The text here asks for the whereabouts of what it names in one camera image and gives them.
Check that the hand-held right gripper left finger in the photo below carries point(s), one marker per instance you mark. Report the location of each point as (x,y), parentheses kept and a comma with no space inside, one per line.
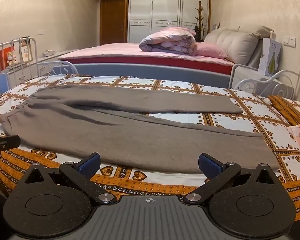
(90,166)

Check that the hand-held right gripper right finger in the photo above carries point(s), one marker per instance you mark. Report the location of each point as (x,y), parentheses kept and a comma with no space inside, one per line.
(210,166)

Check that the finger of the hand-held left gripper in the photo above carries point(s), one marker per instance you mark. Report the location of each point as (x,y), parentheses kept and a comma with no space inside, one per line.
(7,142)

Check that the grey pants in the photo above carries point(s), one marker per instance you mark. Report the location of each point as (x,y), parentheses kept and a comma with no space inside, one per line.
(115,135)

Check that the orange heart patterned bed sheet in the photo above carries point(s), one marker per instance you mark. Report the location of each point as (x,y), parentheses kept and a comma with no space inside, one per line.
(240,122)

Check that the light blue board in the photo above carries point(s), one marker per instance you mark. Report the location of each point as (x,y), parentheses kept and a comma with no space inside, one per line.
(3,83)

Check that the white dresser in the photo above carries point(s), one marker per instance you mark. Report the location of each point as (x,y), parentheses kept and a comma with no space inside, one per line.
(22,73)

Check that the red box with teddy bear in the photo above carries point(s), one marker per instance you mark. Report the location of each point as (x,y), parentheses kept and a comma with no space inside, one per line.
(7,57)

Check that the white picture card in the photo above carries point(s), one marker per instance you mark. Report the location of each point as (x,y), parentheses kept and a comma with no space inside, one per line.
(25,52)

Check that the small white item on dresser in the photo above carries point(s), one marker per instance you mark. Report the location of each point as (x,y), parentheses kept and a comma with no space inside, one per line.
(48,53)

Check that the orange patterned pillow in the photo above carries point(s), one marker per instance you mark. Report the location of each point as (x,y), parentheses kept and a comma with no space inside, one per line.
(290,107)

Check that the pink pillow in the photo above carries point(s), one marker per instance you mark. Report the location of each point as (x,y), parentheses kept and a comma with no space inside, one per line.
(210,50)

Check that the bed with pink sheet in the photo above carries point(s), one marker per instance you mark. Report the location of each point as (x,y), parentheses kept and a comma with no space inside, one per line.
(110,50)

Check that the white box with pear print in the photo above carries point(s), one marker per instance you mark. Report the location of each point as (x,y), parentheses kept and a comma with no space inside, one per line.
(268,55)

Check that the beige padded headboard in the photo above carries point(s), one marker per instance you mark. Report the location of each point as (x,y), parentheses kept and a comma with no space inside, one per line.
(235,42)

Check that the folded pink floral quilt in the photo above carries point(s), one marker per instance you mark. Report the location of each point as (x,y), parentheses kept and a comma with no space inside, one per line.
(165,41)

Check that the brown wooden door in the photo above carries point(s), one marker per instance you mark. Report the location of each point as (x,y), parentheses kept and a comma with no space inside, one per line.
(112,20)

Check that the wooden coat rack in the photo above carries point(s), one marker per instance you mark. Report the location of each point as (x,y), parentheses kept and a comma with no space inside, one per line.
(200,12)

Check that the white door wardrobe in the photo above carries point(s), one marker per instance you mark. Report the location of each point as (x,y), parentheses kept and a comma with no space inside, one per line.
(165,10)

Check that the white wall socket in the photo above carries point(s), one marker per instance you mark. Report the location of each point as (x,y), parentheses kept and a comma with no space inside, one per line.
(40,32)

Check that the white light switch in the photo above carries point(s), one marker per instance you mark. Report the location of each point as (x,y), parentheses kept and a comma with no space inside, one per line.
(290,41)

